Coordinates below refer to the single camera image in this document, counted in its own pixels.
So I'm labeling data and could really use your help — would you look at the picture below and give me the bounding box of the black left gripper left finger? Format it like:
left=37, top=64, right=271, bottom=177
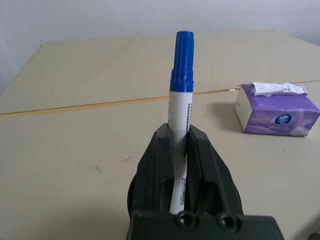
left=131, top=122, right=175, bottom=216

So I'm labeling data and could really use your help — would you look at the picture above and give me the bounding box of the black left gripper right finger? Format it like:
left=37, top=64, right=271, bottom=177
left=185, top=124, right=245, bottom=216

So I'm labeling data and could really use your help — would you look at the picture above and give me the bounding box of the white marker blue cap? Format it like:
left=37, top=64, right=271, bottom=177
left=167, top=30, right=195, bottom=216

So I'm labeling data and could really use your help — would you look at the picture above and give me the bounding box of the purple tissue pack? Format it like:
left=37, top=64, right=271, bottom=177
left=234, top=81, right=320, bottom=138

